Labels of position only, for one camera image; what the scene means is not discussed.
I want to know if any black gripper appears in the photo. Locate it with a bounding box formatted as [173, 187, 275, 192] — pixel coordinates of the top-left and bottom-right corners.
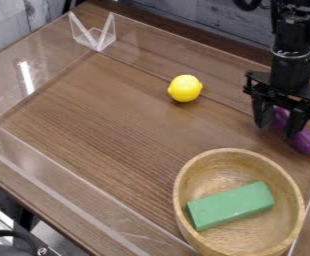
[243, 48, 310, 138]

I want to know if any purple toy eggplant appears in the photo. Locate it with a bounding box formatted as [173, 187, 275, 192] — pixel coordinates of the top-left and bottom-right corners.
[271, 107, 310, 155]

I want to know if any brown wooden bowl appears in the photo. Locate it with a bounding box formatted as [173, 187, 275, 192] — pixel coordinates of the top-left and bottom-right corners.
[172, 148, 304, 256]

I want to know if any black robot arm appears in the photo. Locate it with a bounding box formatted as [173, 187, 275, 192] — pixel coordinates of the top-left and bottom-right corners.
[243, 0, 310, 138]

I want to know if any yellow toy lemon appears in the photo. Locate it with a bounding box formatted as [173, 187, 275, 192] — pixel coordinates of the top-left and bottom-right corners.
[166, 74, 202, 103]

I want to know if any green rectangular block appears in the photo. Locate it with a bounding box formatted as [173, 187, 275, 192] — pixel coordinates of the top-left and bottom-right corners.
[185, 181, 275, 231]

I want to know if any clear acrylic corner bracket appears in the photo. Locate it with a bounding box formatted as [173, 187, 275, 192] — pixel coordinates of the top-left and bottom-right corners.
[68, 11, 116, 52]

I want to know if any clear acrylic tray wall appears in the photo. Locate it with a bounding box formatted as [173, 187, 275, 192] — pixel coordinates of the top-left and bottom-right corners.
[0, 113, 208, 256]

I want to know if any black cable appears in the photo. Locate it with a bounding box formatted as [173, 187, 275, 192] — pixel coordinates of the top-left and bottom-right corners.
[0, 229, 38, 256]

